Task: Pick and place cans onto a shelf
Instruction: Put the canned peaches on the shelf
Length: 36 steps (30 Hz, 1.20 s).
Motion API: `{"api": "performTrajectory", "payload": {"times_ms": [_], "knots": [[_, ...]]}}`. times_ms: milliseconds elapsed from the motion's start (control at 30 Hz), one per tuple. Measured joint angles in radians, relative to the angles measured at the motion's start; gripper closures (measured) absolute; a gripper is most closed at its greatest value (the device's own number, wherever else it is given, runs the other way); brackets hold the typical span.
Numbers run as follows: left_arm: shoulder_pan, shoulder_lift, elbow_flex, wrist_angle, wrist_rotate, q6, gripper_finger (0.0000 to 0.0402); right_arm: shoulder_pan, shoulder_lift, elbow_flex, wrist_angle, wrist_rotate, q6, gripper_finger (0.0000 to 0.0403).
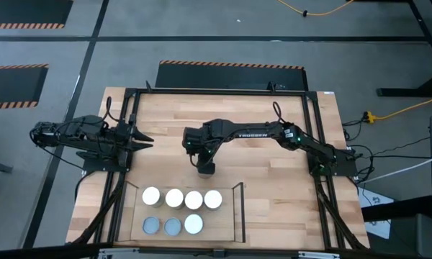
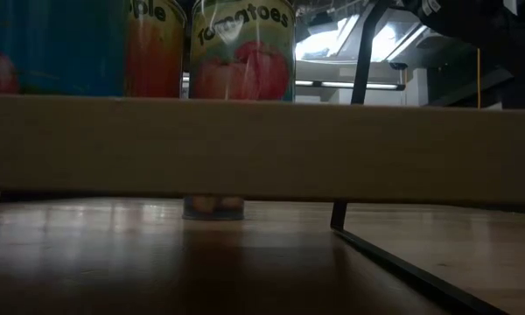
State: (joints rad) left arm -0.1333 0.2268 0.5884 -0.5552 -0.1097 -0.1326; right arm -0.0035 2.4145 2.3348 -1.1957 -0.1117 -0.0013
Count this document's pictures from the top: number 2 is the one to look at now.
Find tomatoes can yellow blue label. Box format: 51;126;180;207
188;0;297;102

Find red orange apple can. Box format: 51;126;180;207
124;0;188;99

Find teal can with red fruit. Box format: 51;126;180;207
0;0;130;96

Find light wooden shelf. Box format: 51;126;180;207
0;94;525;207

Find long ceiling light strip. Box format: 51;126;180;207
295;80;407;92

